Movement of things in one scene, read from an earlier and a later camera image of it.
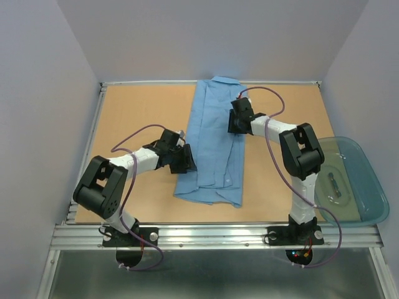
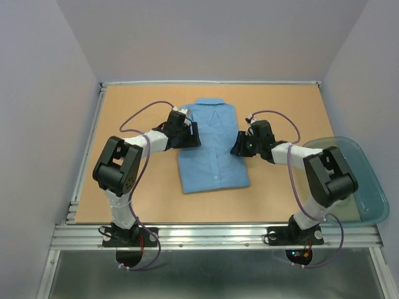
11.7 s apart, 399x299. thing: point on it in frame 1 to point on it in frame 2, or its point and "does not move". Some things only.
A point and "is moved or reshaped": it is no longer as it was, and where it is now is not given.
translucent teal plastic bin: x=348 y=185 does not move
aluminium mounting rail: x=243 y=237 does not move
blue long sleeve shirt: x=219 y=155 is moved or reshaped
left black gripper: x=187 y=162 to x=193 y=140
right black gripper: x=231 y=126 to x=239 y=148
